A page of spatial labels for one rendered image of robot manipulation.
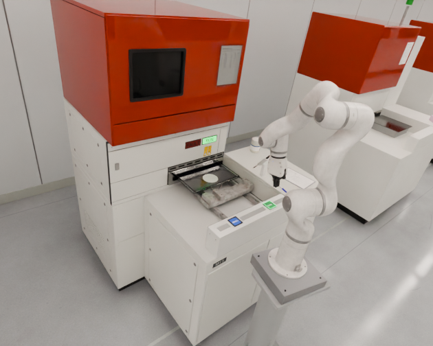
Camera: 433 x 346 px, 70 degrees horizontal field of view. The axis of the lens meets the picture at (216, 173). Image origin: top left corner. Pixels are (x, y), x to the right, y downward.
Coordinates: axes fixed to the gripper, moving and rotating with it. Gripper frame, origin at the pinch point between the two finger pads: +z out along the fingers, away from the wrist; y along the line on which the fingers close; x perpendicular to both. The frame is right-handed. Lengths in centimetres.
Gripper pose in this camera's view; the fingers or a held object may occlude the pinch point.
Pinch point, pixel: (276, 182)
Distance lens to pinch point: 166.5
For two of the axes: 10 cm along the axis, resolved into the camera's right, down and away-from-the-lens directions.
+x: 7.7, -2.5, 5.8
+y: 6.4, 3.0, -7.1
